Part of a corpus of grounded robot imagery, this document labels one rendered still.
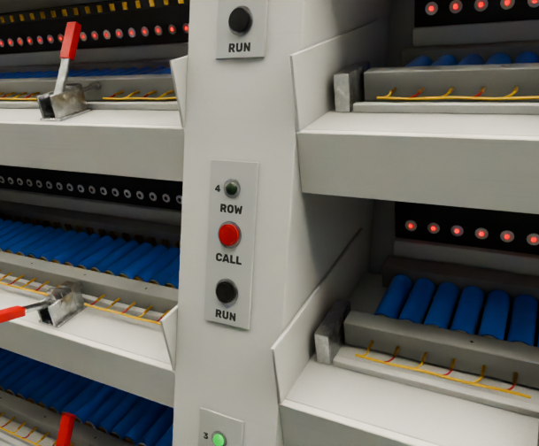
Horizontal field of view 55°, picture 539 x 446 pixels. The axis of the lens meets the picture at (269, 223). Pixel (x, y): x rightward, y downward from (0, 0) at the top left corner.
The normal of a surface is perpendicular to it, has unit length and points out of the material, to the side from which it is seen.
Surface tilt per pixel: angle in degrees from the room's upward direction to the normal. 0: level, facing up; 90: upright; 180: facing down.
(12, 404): 21
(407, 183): 111
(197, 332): 90
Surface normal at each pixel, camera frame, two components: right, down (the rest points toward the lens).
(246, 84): -0.48, 0.08
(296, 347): 0.88, 0.11
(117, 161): -0.47, 0.43
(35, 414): -0.11, -0.90
